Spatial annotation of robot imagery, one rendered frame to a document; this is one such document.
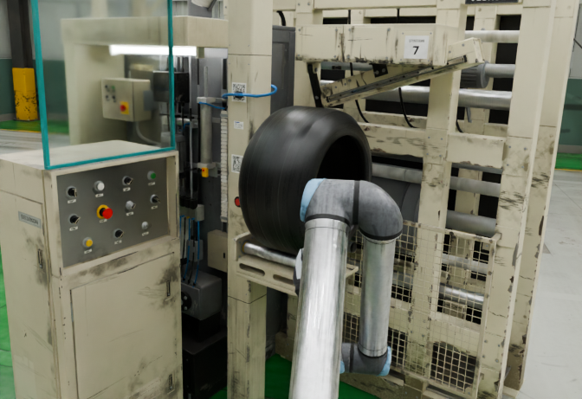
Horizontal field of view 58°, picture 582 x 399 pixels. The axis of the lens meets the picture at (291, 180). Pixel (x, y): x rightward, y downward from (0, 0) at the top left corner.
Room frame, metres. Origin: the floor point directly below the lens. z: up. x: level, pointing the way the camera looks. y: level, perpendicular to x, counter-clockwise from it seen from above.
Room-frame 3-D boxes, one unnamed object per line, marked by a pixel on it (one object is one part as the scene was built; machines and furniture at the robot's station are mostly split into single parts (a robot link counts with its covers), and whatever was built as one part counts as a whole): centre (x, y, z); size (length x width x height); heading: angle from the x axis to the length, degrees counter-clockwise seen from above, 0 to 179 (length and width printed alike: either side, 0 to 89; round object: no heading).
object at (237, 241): (2.14, 0.10, 0.90); 0.40 x 0.03 x 0.10; 144
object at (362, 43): (2.20, -0.32, 1.71); 0.61 x 0.25 x 0.15; 54
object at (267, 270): (1.92, 0.04, 0.83); 0.36 x 0.09 x 0.06; 54
